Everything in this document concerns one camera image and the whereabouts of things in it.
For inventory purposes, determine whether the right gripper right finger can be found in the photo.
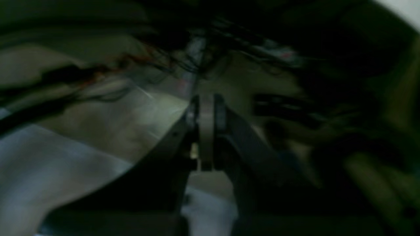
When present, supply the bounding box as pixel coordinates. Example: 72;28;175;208
213;94;385;236

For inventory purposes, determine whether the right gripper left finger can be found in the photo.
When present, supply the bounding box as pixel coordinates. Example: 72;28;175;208
39;95;216;236

